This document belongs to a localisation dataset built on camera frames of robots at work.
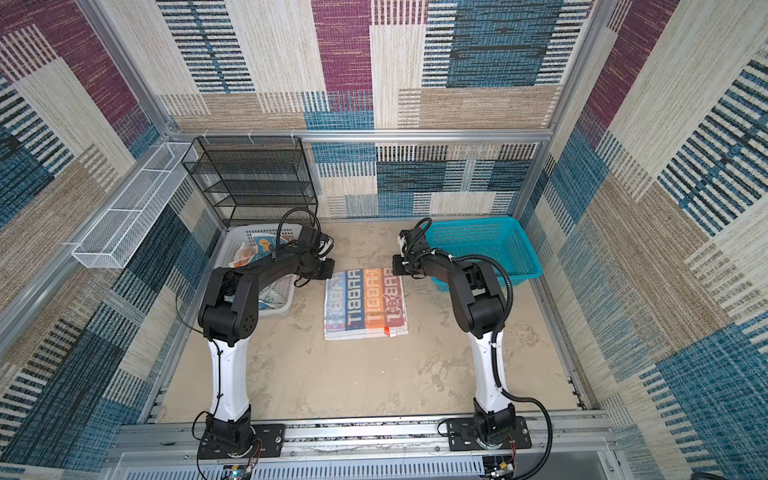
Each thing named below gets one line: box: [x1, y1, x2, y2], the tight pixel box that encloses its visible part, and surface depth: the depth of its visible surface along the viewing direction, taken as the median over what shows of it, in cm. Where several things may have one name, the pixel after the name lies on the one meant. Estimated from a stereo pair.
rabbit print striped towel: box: [324, 268, 409, 341], surface depth 98 cm
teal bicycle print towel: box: [249, 233, 289, 264], surface depth 109 cm
